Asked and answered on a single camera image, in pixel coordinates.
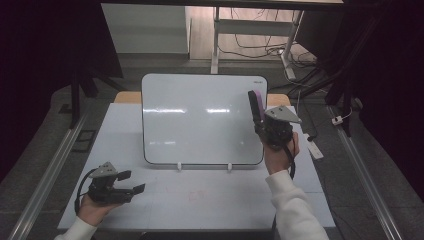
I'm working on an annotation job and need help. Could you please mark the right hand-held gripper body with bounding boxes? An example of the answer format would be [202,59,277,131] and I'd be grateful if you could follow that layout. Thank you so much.
[254,105,303,150]

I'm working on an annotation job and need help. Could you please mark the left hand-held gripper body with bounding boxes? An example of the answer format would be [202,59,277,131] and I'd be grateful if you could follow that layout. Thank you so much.
[87,161,135,205]

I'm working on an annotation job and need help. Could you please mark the black and purple whiteboard eraser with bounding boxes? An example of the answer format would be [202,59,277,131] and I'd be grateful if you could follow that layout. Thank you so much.
[247,89,267,125]

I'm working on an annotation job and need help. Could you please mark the white whiteboard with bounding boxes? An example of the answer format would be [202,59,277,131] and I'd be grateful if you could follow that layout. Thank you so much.
[141,73,269,167]

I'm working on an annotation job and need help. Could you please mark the person's left hand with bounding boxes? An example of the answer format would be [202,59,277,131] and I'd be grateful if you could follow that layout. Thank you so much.
[77,193,123,228]

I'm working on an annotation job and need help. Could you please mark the person's right hand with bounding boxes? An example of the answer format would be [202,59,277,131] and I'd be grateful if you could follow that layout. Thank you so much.
[260,131,301,176]

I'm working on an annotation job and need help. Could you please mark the white power strip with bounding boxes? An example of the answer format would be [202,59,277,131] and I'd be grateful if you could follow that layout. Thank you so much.
[302,133,325,161]

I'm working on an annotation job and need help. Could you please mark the black floor plate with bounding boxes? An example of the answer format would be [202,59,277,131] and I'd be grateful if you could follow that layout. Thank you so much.
[71,129,98,154]

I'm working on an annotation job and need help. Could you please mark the white table mat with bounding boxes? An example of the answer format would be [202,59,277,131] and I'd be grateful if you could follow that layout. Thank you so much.
[57,102,336,232]

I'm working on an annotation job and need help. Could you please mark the wooden table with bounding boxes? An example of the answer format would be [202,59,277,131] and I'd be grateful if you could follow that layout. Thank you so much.
[113,91,292,107]

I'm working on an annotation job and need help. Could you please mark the black metal stand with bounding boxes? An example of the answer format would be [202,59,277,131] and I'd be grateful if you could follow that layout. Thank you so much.
[68,64,129,130]
[288,13,386,138]

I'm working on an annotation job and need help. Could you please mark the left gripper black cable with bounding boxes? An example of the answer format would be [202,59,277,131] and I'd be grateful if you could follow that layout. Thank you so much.
[74,167,100,216]

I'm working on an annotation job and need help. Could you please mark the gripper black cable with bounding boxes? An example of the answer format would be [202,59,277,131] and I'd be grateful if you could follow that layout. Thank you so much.
[74,167,100,216]
[282,143,297,181]

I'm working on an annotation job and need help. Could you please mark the black power strip cable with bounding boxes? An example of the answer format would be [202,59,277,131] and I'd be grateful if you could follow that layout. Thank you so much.
[297,94,318,142]

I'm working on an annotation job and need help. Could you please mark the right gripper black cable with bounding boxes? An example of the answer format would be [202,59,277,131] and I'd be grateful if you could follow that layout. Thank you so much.
[282,143,297,181]

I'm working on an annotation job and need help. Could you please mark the aluminium rail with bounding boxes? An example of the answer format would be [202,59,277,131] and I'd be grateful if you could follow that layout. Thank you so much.
[7,111,90,240]
[327,105,405,240]

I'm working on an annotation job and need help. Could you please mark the black floor cables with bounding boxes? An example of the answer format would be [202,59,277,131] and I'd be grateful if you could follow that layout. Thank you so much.
[218,7,318,69]

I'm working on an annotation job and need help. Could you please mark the white desk frame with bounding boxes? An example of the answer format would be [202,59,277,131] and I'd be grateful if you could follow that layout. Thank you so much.
[210,6,306,81]

